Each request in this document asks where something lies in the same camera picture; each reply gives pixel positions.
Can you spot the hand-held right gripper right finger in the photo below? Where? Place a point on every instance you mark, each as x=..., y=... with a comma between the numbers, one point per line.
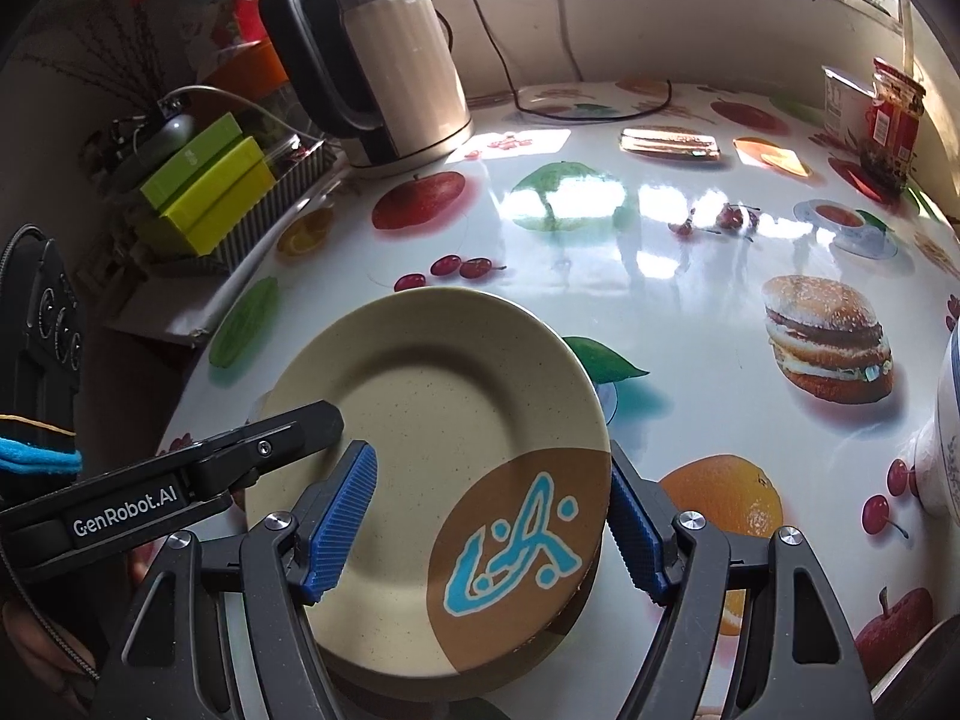
x=637, y=532

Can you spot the grey oval device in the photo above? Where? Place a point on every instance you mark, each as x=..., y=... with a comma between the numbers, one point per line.
x=174, y=133

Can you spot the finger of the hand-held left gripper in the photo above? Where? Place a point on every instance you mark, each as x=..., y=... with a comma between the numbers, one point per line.
x=285, y=435

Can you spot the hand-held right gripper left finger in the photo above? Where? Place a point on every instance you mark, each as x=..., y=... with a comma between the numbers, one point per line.
x=341, y=532

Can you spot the white bowl blue stripes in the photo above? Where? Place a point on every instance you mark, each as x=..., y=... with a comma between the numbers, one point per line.
x=946, y=427

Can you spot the lime green flat box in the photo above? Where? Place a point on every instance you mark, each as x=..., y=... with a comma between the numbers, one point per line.
x=217, y=184
x=232, y=214

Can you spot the beige plate brown patch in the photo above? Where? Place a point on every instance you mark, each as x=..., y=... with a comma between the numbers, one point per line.
x=495, y=679
x=420, y=427

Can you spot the red label glass jar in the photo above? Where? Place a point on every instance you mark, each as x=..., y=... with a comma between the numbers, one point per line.
x=896, y=120

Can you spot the blue elastic band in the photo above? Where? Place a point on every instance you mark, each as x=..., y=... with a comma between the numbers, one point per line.
x=37, y=456

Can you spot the small clear jar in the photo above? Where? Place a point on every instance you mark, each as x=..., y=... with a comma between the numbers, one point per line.
x=279, y=151

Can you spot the cream electric kettle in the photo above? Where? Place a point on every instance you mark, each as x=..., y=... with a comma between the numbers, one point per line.
x=390, y=52

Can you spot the person's left hand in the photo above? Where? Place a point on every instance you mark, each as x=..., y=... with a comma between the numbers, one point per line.
x=30, y=637

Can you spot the grey zigzag patterned box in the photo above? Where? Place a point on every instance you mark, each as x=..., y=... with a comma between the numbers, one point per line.
x=277, y=195

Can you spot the dark green flat box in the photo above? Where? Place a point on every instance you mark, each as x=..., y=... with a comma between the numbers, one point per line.
x=191, y=161

